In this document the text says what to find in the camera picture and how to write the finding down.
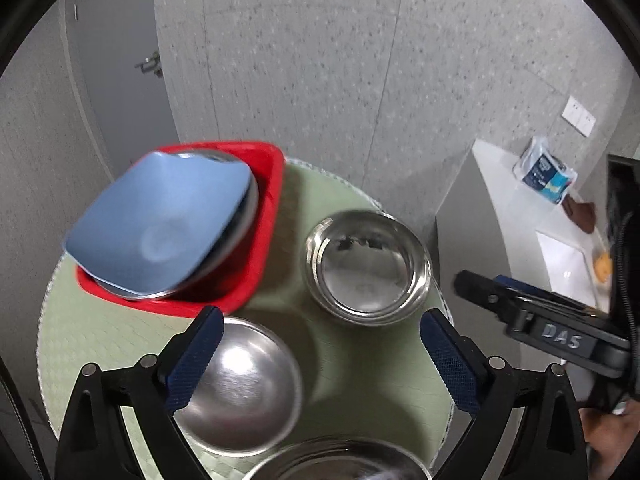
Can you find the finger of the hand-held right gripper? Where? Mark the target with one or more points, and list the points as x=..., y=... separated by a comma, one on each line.
x=545, y=294
x=482, y=292

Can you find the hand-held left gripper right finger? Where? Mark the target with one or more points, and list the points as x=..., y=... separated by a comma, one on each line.
x=450, y=360

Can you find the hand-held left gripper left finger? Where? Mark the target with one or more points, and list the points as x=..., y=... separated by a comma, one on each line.
x=194, y=360

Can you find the small steel dish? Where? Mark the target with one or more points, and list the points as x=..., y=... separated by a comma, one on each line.
x=245, y=390

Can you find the deep steel bowl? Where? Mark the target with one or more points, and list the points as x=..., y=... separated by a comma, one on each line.
x=367, y=270

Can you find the blue square plate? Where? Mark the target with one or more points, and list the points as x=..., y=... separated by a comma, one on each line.
x=150, y=220

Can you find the wide steel bowl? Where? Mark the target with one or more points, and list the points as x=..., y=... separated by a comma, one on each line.
x=330, y=462

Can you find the red plastic basket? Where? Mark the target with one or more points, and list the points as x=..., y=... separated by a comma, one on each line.
x=265, y=210

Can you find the person's right hand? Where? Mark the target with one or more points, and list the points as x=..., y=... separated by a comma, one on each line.
x=612, y=440

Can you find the grey cabinet with white top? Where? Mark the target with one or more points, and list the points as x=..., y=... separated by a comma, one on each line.
x=475, y=240

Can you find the orange sponge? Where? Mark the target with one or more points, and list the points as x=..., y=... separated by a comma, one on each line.
x=603, y=266

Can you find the brown pouch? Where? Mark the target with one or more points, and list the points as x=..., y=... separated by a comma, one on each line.
x=581, y=214

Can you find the blue white tissue pack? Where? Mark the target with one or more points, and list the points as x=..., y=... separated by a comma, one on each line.
x=542, y=170

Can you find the round green placemat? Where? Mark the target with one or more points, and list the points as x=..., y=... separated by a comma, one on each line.
x=325, y=385

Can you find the dark object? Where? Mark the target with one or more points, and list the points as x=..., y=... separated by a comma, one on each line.
x=622, y=180

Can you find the grey door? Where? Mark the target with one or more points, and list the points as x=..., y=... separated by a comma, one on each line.
x=110, y=120

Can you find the white wall socket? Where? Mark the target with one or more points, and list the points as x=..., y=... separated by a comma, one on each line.
x=578, y=114

